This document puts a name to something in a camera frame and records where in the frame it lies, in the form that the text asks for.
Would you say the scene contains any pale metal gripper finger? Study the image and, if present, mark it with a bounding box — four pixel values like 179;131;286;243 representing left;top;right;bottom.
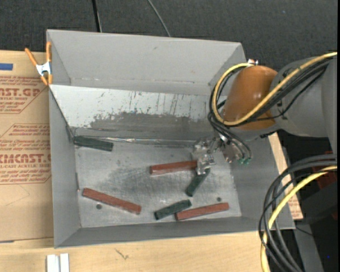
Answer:
190;139;216;160
196;154;216;176

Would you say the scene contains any grey metal bin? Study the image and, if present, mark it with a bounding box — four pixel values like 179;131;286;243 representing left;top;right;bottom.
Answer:
46;29;296;249

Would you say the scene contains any red-brown flat block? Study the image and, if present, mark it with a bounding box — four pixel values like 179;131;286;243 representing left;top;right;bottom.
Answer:
149;160;199;176
82;187;143;216
174;202;230;222

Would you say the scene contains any brown cardboard board, red print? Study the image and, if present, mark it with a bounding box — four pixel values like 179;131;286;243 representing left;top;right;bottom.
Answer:
0;49;304;244

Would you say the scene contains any dark green flat block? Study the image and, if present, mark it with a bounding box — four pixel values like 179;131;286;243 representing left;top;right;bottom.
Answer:
73;135;114;152
154;199;193;221
185;167;211;197

